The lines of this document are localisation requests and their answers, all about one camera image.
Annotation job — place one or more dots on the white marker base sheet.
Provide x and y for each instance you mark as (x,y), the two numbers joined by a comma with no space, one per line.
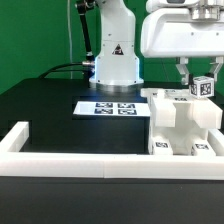
(112,109)

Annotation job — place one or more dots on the white chair seat block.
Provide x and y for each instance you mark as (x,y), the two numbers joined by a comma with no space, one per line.
(180,137)

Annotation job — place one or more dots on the white tagged cube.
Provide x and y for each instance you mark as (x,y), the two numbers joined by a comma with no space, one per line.
(202,87)

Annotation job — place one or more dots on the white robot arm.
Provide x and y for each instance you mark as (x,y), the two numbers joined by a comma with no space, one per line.
(116,65)

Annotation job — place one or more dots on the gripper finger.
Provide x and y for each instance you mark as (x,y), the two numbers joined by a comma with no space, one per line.
(186,76)
(216,65)

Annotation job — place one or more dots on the white U-shaped fence frame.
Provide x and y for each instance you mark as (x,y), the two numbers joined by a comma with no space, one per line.
(15,162)

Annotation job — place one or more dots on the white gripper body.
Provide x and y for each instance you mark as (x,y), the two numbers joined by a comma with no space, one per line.
(183,28)

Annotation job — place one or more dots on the small white chair part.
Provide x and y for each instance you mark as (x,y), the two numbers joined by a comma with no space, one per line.
(160,146)

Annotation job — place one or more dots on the white chair back frame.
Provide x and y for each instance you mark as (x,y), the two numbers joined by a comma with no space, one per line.
(173,107)

